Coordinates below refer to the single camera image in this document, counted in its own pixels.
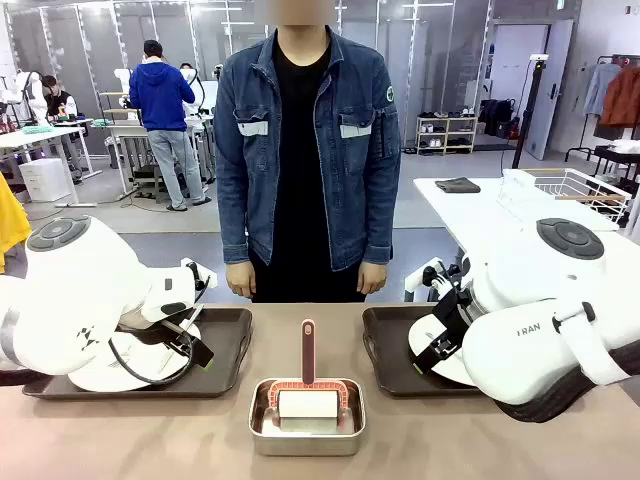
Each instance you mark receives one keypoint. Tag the white side table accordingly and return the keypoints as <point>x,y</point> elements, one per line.
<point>475,215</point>

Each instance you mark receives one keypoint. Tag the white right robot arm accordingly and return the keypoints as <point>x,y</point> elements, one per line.
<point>525,280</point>

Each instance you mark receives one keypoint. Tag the black tripod stand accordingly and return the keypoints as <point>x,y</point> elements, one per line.
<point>530,100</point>

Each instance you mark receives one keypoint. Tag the white drawer cabinet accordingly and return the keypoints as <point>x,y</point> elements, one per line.
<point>45,180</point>

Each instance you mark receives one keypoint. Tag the man in blue hoodie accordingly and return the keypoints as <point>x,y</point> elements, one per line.
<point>160,95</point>

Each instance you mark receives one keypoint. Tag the yellow garment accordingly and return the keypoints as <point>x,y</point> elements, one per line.
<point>10,220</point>

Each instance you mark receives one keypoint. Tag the seated person in dark vest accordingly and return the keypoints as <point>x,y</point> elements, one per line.
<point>56,100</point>

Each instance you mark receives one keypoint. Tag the orange hanging jacket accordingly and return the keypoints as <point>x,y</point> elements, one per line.
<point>622,97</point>

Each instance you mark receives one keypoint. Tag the person in denim jacket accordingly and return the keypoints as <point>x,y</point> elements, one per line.
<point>307,150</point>

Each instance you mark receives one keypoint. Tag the black bags pile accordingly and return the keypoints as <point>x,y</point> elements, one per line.
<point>497,117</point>

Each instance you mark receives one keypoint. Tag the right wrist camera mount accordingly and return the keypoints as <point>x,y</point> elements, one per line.
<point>437,276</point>

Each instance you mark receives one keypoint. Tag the person's left denim forearm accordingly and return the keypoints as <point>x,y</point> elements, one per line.
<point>381,215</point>

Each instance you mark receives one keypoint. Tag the person's right hand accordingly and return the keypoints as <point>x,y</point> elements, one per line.
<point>240,281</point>

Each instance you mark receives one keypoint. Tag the grey hanging shirt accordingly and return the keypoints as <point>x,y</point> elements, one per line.
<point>597,90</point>

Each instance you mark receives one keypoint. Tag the rectangular steel container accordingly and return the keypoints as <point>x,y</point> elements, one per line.
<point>305,445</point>

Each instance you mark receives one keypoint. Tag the pink maroon lint roller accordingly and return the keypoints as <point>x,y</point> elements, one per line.
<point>308,350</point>

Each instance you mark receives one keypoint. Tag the white door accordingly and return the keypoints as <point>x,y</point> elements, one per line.
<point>547,90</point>

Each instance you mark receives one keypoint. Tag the person's left hand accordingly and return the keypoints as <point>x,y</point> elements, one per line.
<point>372,279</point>

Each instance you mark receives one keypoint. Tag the person's right denim forearm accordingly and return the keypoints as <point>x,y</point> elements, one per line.
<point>236,215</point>

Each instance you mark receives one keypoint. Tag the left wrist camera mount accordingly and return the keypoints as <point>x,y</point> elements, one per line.
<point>205,279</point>

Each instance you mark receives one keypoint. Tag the dark grey folded cloth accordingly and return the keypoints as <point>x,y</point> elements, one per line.
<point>457,186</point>

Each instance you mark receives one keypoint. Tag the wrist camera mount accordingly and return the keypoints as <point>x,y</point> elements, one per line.
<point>205,279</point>
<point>437,276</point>

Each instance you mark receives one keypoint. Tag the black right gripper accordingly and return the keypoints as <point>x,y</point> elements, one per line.
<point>456,315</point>

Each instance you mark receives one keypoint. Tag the dark brown plastic tray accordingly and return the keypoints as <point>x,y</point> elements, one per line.
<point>390,345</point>
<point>225,340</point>

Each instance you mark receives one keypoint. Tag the white office desk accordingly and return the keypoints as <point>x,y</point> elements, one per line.
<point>40,134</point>

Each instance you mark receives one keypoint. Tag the black clothes rack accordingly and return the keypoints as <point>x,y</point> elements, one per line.
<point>602,59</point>

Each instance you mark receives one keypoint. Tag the white shoe rack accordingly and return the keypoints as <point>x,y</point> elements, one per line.
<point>445,134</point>

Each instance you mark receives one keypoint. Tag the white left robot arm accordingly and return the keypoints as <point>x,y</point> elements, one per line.
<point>75,300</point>

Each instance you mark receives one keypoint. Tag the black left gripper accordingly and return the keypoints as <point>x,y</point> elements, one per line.
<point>160,334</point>

